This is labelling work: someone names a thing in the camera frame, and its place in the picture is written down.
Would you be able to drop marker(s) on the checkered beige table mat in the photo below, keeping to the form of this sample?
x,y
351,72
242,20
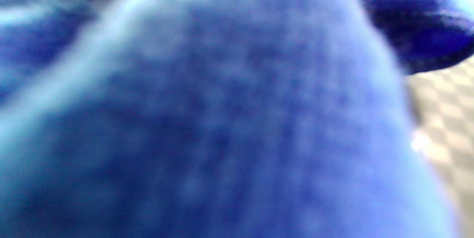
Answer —
x,y
450,119

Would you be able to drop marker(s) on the person's left hand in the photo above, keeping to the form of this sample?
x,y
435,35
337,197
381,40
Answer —
x,y
229,127

